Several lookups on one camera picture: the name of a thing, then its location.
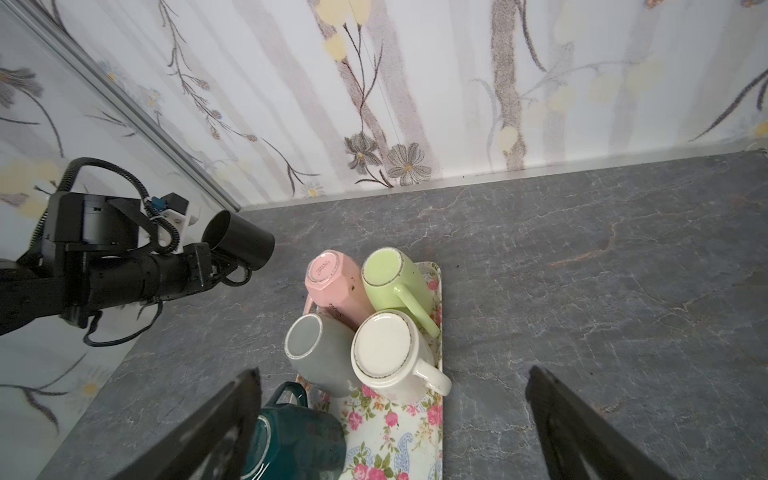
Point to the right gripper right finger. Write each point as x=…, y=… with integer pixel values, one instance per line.
x=576, y=442

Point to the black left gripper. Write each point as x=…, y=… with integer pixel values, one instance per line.
x=232, y=271

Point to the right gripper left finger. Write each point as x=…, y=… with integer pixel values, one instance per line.
x=212, y=442

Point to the black mug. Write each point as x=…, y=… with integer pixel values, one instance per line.
x=233, y=236

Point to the white mug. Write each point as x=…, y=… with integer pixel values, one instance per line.
x=390, y=356

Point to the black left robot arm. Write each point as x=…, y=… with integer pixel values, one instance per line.
x=92, y=252

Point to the dark green mug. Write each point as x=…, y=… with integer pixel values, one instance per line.
x=293, y=441

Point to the pink mug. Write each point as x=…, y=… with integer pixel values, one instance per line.
x=334, y=284

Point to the grey mug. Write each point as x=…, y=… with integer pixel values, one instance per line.
x=318, y=346

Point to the light green mug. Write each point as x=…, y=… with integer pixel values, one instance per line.
x=393, y=281

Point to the floral serving tray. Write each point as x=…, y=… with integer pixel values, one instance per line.
x=387, y=440

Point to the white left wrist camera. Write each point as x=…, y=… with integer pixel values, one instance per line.
x=178, y=211

